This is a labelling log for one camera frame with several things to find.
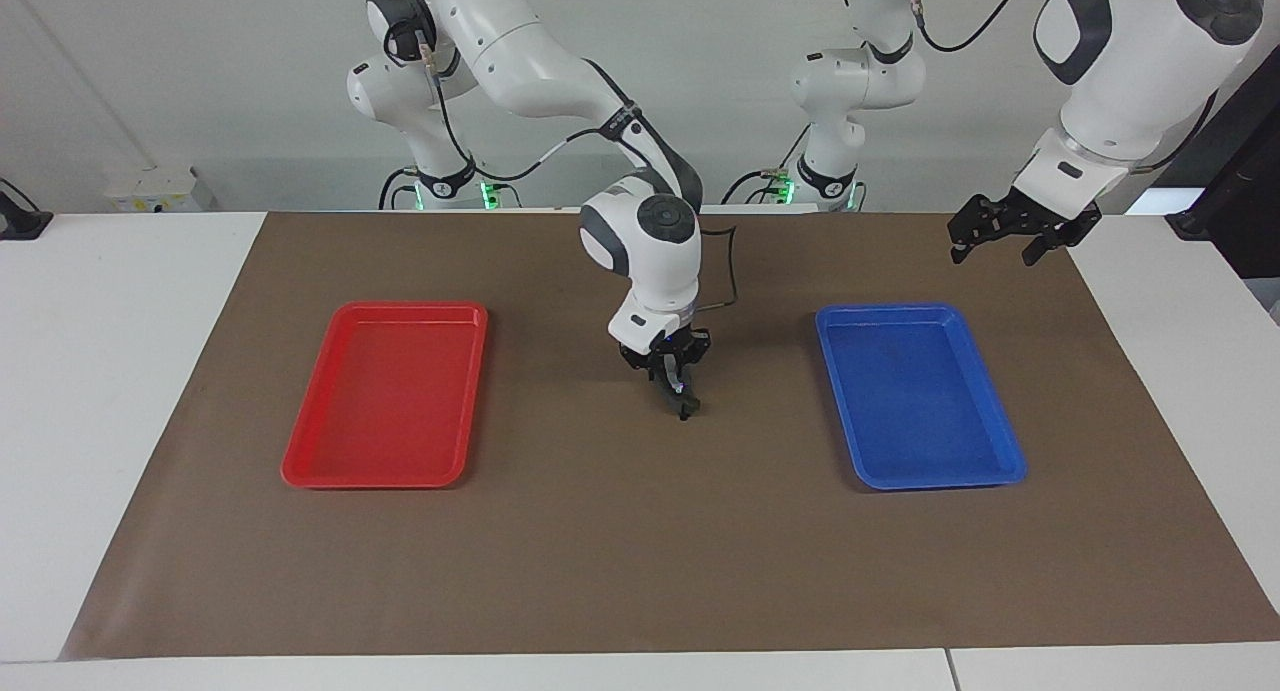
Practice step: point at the curved black brake shoe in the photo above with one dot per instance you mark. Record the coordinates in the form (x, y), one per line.
(686, 406)

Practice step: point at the red plastic tray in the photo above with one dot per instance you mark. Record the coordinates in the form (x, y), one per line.
(340, 441)

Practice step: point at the large black equipment stand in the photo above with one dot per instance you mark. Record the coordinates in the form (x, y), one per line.
(1240, 201)

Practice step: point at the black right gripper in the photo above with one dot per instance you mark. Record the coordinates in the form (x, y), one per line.
(665, 349)

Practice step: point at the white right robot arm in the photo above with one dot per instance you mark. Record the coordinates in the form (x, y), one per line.
(640, 241)

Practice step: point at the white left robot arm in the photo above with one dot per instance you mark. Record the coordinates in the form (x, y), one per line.
(1130, 81)

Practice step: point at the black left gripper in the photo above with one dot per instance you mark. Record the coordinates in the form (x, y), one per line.
(1020, 213)

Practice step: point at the small black clamp base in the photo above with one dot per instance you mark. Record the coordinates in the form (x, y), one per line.
(20, 221)

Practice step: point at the white wall socket box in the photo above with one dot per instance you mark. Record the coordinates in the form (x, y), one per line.
(160, 186)

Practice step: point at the brown table mat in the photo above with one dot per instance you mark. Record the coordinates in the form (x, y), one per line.
(650, 531)

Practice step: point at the blue plastic tray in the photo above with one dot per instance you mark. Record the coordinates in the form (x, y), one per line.
(950, 441)

